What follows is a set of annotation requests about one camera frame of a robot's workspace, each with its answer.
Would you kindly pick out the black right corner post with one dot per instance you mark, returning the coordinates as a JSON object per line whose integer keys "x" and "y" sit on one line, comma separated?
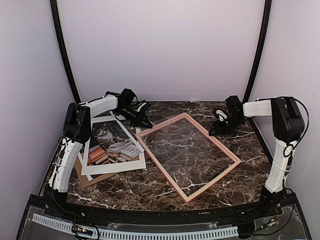
{"x": 259, "y": 50}

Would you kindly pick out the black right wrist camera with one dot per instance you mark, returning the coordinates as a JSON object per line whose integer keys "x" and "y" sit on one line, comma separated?
{"x": 234, "y": 105}

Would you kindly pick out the pink wooden picture frame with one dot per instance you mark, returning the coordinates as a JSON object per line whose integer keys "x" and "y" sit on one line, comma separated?
{"x": 155, "y": 155}

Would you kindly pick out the black front table rail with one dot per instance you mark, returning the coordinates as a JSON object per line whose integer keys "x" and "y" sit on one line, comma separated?
{"x": 102, "y": 216}

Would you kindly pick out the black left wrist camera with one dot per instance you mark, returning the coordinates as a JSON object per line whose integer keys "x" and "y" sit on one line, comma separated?
{"x": 128, "y": 96}

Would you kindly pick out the clear acrylic sheet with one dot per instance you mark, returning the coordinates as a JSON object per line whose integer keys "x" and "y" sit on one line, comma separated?
{"x": 190, "y": 152}

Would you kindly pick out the black left corner post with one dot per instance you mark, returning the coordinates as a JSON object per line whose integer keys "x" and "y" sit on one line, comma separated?
{"x": 63, "y": 50}

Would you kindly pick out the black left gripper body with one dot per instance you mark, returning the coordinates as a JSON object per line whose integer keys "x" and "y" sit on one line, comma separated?
{"x": 135, "y": 118}

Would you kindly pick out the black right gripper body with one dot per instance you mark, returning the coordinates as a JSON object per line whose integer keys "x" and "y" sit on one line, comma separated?
{"x": 228, "y": 127}

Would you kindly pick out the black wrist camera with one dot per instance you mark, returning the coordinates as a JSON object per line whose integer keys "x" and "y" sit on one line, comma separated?
{"x": 234, "y": 105}
{"x": 128, "y": 96}

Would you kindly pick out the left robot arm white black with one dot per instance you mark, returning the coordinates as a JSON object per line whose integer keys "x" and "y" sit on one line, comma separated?
{"x": 77, "y": 131}

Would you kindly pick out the cat and books photo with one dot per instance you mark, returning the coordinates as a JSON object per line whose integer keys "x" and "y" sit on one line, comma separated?
{"x": 112, "y": 145}

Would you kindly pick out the white photo mat board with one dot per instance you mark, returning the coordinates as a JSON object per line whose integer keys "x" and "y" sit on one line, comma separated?
{"x": 115, "y": 168}

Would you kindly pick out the white slotted cable duct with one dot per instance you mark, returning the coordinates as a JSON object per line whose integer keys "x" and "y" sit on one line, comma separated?
{"x": 107, "y": 234}

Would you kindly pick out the brown cardboard backing board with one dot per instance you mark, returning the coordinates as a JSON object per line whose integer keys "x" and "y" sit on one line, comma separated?
{"x": 88, "y": 180}

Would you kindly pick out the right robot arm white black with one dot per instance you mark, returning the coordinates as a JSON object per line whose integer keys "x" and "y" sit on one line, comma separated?
{"x": 289, "y": 128}

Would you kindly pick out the black corner post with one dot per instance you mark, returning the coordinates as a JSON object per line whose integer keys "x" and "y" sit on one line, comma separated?
{"x": 259, "y": 50}
{"x": 63, "y": 50}

